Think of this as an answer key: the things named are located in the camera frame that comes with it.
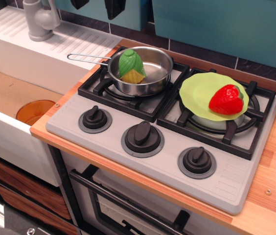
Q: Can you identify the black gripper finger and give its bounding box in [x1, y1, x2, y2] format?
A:
[104, 0, 126, 20]
[70, 0, 89, 10]

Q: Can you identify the green yellow plastic corncob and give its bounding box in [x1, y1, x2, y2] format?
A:
[118, 49, 146, 84]

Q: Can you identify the steel saucepan with wire handle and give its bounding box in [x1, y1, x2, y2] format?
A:
[67, 47, 173, 96]

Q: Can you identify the red plastic strawberry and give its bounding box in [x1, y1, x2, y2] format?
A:
[208, 84, 244, 115]

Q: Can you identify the black left stove knob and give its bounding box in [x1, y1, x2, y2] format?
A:
[78, 105, 113, 134]

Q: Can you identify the black stove knob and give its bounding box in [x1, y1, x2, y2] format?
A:
[78, 105, 113, 134]
[177, 146, 217, 180]
[121, 120, 165, 158]

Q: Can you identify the light green plastic plate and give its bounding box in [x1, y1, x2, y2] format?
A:
[179, 72, 249, 121]

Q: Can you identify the black middle stove knob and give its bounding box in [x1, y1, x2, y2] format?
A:
[121, 120, 165, 158]

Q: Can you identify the black right stove knob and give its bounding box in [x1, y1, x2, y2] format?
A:
[177, 146, 217, 180]

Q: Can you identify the grey toy stove top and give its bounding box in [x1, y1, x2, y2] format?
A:
[46, 92, 274, 214]

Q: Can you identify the teal cabinet left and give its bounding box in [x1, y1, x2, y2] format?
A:
[55, 0, 149, 31]

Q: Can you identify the teal cabinet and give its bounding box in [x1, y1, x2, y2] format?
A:
[55, 0, 149, 31]
[152, 0, 276, 68]

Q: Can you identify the grey toy faucet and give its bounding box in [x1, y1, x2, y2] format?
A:
[23, 0, 61, 42]

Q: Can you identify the black left burner grate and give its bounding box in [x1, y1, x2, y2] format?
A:
[77, 47, 190, 123]

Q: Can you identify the black burner grate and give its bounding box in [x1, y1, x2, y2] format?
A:
[77, 47, 190, 123]
[157, 68, 276, 160]

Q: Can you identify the orange sink drain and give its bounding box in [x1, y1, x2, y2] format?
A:
[16, 99, 55, 126]

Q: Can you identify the teal cabinet right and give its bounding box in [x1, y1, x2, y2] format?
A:
[152, 0, 276, 68]

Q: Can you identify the black right burner grate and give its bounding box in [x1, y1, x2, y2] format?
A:
[157, 68, 276, 160]

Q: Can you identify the wooden drawer front upper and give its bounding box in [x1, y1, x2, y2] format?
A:
[0, 158, 60, 198]

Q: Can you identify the wooden drawer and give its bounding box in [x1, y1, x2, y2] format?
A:
[0, 182, 80, 235]
[0, 158, 60, 198]

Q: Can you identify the wooden drawer front lower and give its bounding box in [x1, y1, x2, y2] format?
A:
[0, 182, 80, 235]

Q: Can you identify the toy oven door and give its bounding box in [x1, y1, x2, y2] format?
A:
[69, 165, 235, 235]

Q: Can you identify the black oven door handle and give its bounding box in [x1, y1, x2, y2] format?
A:
[69, 169, 190, 235]

